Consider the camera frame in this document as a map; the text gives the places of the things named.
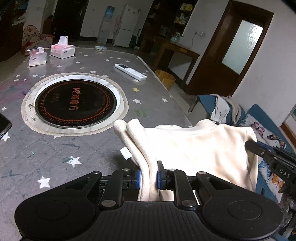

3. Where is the blue sofa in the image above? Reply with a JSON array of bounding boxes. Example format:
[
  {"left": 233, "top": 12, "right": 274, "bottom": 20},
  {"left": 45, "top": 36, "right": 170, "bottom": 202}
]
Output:
[{"left": 188, "top": 93, "right": 296, "bottom": 204}]

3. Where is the glass kettle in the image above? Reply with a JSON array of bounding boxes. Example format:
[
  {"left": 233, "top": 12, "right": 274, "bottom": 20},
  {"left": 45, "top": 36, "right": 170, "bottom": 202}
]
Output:
[{"left": 170, "top": 32, "right": 184, "bottom": 43}]

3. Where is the water dispenser with blue bottle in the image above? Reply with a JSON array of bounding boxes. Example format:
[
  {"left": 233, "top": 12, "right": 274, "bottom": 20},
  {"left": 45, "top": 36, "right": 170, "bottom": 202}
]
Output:
[{"left": 97, "top": 6, "right": 115, "bottom": 46}]

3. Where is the dark wooden side table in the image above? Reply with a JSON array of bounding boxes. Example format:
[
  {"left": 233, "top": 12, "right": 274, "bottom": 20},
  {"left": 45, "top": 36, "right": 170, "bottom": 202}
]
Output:
[{"left": 140, "top": 37, "right": 201, "bottom": 90}]

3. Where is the wooden bucket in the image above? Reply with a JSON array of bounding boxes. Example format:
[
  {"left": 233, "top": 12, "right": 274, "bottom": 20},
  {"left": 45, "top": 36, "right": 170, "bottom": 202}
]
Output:
[{"left": 155, "top": 70, "right": 176, "bottom": 90}]

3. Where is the grey white clothes pile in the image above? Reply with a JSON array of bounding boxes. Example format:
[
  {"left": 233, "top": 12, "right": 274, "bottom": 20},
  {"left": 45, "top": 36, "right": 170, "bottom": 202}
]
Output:
[{"left": 210, "top": 94, "right": 243, "bottom": 125}]

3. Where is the white refrigerator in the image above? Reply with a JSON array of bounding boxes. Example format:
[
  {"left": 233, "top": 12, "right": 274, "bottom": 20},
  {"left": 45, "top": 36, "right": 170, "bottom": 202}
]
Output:
[{"left": 113, "top": 5, "right": 139, "bottom": 48}]

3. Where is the dark wooden door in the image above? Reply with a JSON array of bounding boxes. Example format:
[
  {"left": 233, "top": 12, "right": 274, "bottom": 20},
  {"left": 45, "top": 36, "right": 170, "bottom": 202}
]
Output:
[{"left": 185, "top": 1, "right": 273, "bottom": 96}]

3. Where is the white remote control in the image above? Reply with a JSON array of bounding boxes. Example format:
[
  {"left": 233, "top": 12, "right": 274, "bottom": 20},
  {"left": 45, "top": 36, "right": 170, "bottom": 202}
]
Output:
[{"left": 115, "top": 63, "right": 147, "bottom": 81}]

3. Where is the butterfly pattern pillow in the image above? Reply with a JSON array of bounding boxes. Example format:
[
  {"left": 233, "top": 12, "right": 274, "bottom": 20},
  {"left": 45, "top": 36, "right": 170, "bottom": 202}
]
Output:
[{"left": 239, "top": 114, "right": 287, "bottom": 202}]

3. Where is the dark display cabinet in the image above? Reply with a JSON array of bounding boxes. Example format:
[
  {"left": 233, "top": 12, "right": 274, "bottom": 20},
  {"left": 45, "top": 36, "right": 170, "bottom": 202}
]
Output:
[{"left": 138, "top": 0, "right": 200, "bottom": 54}]

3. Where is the pink white tissue box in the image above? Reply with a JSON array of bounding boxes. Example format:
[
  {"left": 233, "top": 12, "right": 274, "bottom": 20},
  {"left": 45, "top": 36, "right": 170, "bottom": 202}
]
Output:
[{"left": 50, "top": 36, "right": 75, "bottom": 59}]

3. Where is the small blue white packet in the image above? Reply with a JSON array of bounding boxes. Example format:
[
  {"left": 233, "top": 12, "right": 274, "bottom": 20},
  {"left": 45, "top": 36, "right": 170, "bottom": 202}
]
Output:
[{"left": 95, "top": 46, "right": 107, "bottom": 52}]

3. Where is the black smartphone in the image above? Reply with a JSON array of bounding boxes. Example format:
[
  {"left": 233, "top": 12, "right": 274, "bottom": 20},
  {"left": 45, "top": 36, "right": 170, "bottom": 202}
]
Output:
[{"left": 0, "top": 113, "right": 12, "bottom": 138}]

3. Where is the patterned play tent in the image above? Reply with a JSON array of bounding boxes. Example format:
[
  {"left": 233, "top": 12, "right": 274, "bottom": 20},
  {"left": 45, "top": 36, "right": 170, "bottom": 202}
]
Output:
[{"left": 21, "top": 25, "right": 53, "bottom": 56}]

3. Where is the cream white sweater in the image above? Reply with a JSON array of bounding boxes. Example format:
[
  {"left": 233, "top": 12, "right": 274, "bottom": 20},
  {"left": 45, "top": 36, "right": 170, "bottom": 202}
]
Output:
[{"left": 113, "top": 119, "right": 258, "bottom": 201}]

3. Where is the small pink tissue pack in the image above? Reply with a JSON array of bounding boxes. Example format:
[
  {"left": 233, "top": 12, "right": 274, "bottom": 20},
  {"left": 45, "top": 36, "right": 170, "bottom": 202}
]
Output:
[{"left": 27, "top": 47, "right": 47, "bottom": 67}]

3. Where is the round black induction cooktop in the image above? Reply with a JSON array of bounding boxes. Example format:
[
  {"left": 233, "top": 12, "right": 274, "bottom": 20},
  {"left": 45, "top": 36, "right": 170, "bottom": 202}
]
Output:
[{"left": 21, "top": 72, "right": 128, "bottom": 136}]

